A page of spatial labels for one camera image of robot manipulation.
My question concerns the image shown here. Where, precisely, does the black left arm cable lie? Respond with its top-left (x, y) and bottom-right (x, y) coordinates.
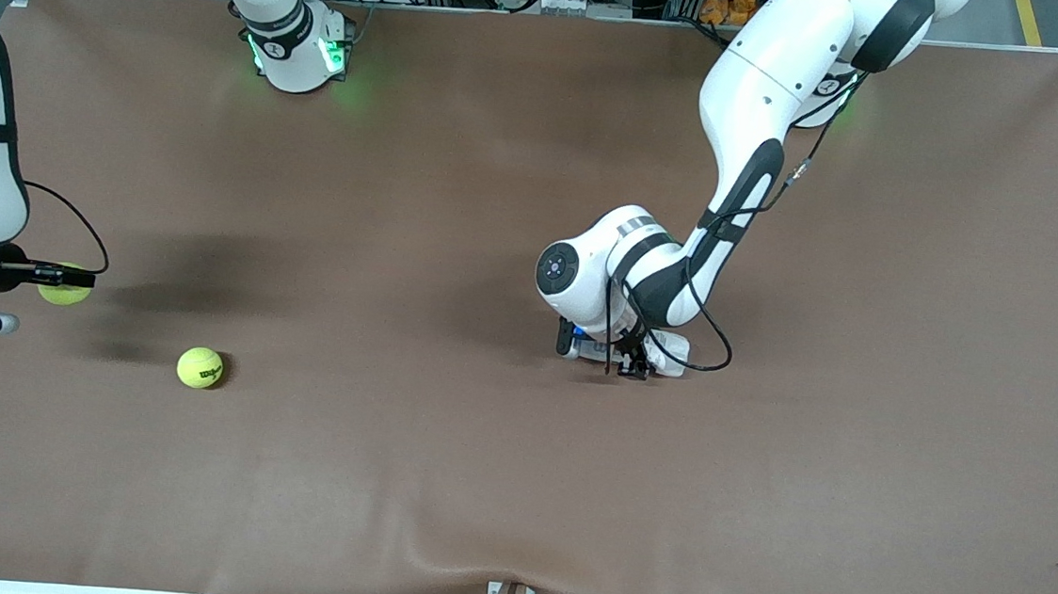
top-left (599, 50), bottom-right (874, 395)

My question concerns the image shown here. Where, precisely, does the brown table cover mat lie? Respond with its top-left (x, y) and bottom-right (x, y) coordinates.
top-left (0, 0), bottom-right (1058, 594)

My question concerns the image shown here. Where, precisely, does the plain yellow tennis ball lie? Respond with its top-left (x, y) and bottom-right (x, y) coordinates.
top-left (36, 261), bottom-right (96, 309)

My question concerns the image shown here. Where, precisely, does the clear Wilson tennis ball can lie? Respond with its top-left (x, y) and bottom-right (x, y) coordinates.
top-left (553, 318), bottom-right (694, 379)

